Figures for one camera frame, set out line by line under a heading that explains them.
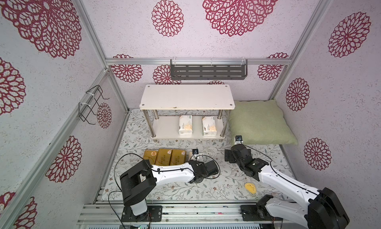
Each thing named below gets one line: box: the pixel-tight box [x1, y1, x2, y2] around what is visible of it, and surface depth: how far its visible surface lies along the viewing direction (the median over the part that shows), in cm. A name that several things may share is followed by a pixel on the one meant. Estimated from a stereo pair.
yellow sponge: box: [244, 182, 257, 195], surface depth 82 cm
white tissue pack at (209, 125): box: [201, 115, 217, 137], surface depth 97 cm
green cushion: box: [228, 99, 299, 146], surface depth 97 cm
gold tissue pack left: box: [143, 149, 159, 166], surface depth 89 cm
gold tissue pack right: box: [169, 149, 187, 166], surface depth 89 cm
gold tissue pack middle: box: [154, 148, 173, 166], surface depth 89 cm
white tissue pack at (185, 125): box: [178, 114, 193, 135], surface depth 98 cm
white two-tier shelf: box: [139, 84, 236, 142], surface depth 99 cm
